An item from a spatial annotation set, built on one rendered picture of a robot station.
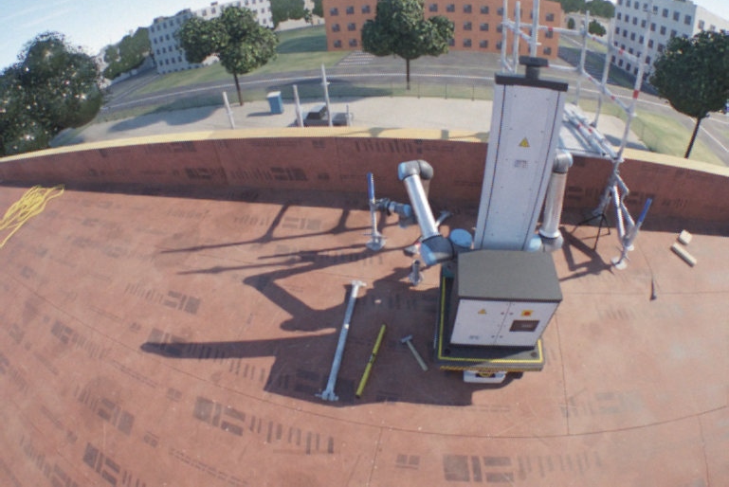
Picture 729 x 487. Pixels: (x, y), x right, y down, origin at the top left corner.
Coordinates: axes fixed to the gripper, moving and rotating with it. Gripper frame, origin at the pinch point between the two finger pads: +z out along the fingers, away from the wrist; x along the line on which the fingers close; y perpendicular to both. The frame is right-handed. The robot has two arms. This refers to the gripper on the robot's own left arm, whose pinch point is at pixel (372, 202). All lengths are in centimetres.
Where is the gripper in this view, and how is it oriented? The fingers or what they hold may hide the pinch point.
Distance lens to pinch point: 282.7
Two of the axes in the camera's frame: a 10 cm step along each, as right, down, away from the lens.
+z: -8.9, -2.2, 4.0
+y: -0.8, -7.8, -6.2
